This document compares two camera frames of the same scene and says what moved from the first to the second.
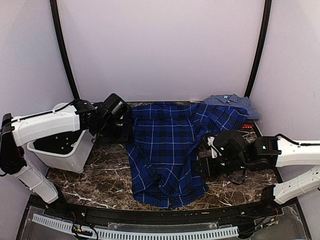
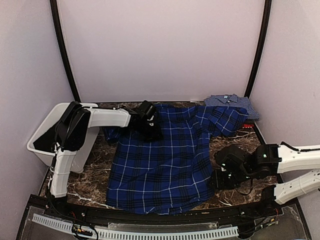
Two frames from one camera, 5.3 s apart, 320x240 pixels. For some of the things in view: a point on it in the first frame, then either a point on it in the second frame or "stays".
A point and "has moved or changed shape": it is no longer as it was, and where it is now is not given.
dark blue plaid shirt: [163, 150] has moved or changed shape
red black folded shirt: [248, 124] stays
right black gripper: [208, 170] to [218, 182]
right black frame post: [267, 9] stays
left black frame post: [54, 7] stays
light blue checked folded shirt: [236, 100] stays
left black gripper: [125, 137] to [157, 134]
